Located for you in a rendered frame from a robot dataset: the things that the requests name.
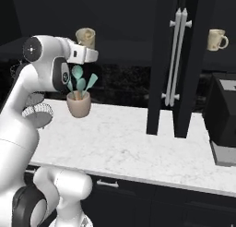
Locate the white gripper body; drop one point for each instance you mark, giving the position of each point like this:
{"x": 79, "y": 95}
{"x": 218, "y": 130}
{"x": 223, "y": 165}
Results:
{"x": 91, "y": 55}

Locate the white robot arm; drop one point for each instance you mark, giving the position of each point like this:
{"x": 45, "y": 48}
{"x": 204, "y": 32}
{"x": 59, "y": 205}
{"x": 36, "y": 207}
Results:
{"x": 18, "y": 120}

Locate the beige glass cup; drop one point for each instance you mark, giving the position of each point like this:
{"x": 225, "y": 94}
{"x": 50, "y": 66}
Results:
{"x": 86, "y": 37}

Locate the green plant in beige pot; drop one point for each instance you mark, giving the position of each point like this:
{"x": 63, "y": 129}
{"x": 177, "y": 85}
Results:
{"x": 79, "y": 106}

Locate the dark cupboard door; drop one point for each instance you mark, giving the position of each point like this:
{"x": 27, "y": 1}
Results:
{"x": 192, "y": 83}
{"x": 156, "y": 67}

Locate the black coffee machine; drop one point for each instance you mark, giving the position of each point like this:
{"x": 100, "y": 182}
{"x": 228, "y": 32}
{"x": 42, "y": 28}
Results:
{"x": 222, "y": 113}

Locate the dark drawer front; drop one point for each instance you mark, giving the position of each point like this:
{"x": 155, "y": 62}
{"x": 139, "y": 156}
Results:
{"x": 196, "y": 209}
{"x": 129, "y": 203}

